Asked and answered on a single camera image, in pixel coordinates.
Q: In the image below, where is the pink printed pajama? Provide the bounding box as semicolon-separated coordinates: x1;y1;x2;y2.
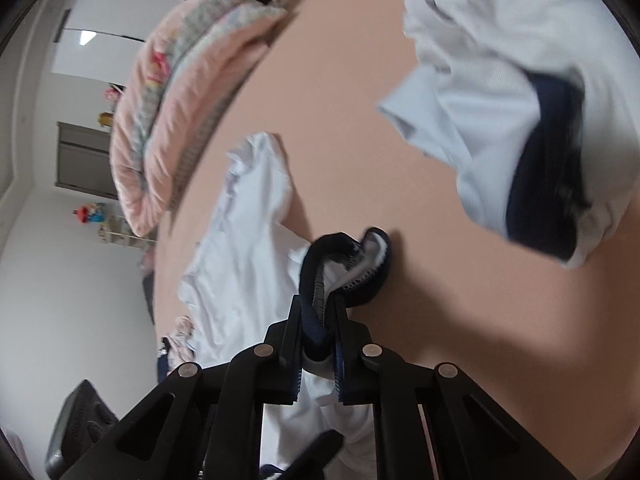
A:
160;315;196;361

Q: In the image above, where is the grey door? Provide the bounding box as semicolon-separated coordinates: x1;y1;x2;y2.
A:
54;121;118;200

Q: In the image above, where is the small white navy-striped garment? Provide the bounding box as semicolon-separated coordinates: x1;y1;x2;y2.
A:
376;0;640;268

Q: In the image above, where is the folded pink quilt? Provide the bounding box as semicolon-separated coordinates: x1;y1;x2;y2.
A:
109;0;291;237

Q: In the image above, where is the white shirt with navy trim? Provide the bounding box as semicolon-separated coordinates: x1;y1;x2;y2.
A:
177;131;396;480

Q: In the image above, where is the red-hat plush doll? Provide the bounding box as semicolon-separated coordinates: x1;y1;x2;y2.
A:
74;203;108;226

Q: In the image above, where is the white wardrobe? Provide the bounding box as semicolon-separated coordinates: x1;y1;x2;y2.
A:
52;0;166;88

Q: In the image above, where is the pink bed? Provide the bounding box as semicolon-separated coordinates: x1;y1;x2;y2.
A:
150;0;640;480

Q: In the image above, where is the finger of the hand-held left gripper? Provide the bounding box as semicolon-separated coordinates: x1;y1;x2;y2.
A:
280;429;346;480

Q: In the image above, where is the white shelf rack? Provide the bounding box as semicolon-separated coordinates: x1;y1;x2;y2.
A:
97;215;151;250

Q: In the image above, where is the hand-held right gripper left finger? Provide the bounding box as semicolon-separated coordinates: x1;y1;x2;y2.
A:
97;294;306;480

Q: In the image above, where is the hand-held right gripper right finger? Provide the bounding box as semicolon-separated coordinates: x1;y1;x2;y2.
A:
332;294;573;480

